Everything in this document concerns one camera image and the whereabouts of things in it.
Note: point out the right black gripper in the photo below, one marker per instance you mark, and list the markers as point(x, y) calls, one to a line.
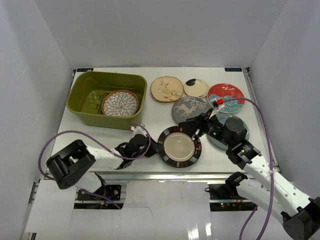
point(191, 125)

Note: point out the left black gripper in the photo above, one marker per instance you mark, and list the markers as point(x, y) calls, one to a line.
point(148, 148)

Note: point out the grey deer plate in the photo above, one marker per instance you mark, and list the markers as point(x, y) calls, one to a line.
point(188, 107)

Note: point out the light blue plate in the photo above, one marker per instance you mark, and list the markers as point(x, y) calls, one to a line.
point(222, 117)

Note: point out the dark rimmed beige plate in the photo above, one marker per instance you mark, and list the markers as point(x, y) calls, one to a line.
point(178, 149)

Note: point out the small cream black plate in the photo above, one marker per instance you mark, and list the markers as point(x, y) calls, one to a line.
point(196, 88)

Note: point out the beige bird branch plate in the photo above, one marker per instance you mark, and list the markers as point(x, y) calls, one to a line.
point(167, 89)

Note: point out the white petal pattern plate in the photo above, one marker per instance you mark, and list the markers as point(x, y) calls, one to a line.
point(120, 103)

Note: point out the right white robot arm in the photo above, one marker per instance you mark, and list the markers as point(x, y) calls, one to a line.
point(298, 213)

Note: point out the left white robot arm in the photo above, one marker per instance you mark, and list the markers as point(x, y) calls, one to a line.
point(71, 165)

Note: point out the green plastic bin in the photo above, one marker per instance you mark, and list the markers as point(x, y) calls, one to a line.
point(90, 90)

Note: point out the red blue flower plate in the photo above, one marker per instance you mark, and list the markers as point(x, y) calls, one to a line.
point(227, 91)

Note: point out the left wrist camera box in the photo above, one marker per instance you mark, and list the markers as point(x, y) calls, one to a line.
point(137, 128)

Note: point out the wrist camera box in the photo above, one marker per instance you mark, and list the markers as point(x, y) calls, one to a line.
point(137, 128)
point(217, 104)

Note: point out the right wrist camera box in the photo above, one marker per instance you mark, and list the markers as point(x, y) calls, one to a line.
point(217, 104)

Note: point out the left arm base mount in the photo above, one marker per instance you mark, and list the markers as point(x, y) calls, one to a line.
point(107, 197)

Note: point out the aluminium table frame rail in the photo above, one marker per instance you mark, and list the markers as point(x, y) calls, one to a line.
point(249, 84)

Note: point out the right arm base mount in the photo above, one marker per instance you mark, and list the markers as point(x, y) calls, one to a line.
point(225, 198)

